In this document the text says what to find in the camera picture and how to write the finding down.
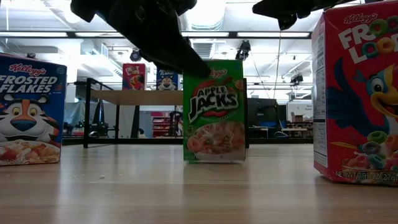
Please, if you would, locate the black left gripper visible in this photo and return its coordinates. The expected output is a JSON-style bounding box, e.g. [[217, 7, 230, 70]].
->
[[70, 0, 213, 79]]

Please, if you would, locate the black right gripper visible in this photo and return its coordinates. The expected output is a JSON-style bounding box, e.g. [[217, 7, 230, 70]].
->
[[252, 0, 336, 31]]

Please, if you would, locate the blue Frosted Flakes cereal box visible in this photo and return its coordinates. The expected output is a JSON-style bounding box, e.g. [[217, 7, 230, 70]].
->
[[0, 52, 68, 167], [155, 68, 180, 91]]

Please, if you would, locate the red Froot Loops cereal box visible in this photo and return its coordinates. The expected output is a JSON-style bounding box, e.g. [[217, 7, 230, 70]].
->
[[311, 0, 398, 187], [122, 63, 147, 91]]

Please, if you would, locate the green Apple Jacks cereal box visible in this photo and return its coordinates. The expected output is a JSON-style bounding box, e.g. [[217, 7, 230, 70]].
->
[[182, 58, 248, 164]]

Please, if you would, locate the round black hanging device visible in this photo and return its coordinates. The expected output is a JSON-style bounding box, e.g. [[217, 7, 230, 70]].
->
[[129, 49, 142, 63]]

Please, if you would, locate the red storage rack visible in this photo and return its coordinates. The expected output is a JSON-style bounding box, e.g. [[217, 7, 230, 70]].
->
[[150, 111, 175, 138]]

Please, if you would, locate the large black monitor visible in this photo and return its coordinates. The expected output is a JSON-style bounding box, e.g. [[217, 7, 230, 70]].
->
[[248, 98, 280, 138]]

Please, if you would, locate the white board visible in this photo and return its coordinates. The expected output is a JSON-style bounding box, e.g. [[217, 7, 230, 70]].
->
[[286, 100, 314, 123]]

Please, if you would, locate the cardboard box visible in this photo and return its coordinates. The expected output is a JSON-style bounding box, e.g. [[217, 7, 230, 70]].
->
[[290, 111, 305, 123]]

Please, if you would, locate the black hanging camera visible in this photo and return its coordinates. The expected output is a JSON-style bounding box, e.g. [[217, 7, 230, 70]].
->
[[290, 73, 305, 87], [235, 39, 252, 62]]

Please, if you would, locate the wooden shelf black metal frame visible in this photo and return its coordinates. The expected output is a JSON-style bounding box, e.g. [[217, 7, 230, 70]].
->
[[73, 77, 249, 149]]

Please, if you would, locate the black aluminium table frame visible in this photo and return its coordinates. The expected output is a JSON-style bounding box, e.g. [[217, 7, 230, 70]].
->
[[61, 138, 314, 146]]

